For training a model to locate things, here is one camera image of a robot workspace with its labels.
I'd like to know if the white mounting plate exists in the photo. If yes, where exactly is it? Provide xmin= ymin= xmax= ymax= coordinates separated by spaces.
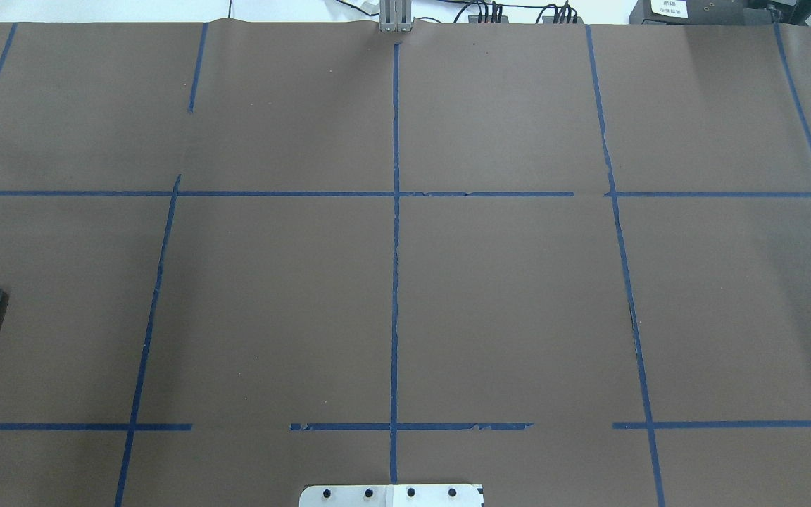
xmin=298 ymin=484 xmax=485 ymax=506

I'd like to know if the black device with label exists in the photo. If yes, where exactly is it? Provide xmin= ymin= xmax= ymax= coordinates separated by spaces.
xmin=629 ymin=1 xmax=775 ymax=26

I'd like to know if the aluminium frame post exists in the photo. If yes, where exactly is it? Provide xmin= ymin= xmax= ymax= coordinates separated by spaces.
xmin=379 ymin=0 xmax=414 ymax=32

